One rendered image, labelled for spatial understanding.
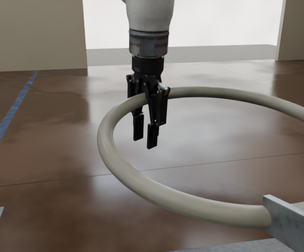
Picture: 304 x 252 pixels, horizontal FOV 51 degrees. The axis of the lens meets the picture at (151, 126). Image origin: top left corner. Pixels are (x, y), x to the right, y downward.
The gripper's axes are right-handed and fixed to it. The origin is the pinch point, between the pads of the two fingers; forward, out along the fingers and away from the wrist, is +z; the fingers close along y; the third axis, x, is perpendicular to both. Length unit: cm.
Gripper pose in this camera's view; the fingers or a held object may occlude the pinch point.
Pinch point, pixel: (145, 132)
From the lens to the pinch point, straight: 82.0
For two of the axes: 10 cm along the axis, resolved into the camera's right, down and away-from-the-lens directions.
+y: 6.7, 3.6, -6.5
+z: -0.4, 8.9, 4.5
